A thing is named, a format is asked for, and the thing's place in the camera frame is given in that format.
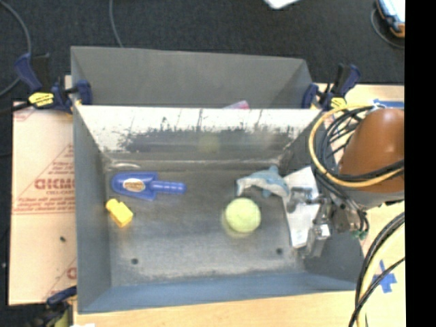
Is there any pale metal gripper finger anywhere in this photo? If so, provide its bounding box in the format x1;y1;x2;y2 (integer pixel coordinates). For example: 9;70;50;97
288;186;322;206
300;223;332;259

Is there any blue-grey toy dolphin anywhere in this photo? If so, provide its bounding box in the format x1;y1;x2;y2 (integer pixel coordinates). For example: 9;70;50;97
235;165;291;199

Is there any yellow-green tennis ball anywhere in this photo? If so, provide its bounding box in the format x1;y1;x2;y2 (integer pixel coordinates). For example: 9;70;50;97
220;197;263;239

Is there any pink packet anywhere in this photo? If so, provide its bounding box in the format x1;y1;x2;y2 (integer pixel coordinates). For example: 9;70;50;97
222;99;250;110

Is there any grey metal bin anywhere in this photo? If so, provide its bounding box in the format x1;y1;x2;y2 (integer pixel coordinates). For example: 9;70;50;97
69;45;367;315

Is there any blue toy shovel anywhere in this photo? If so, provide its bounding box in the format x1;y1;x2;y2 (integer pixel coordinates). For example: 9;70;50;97
110;172;188;202

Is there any yellow toy block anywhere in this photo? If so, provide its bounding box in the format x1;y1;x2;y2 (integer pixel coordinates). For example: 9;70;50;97
105;198;134;228

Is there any brown cardboard board red print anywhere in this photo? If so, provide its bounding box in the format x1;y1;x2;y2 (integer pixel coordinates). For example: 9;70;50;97
8;100;78;307

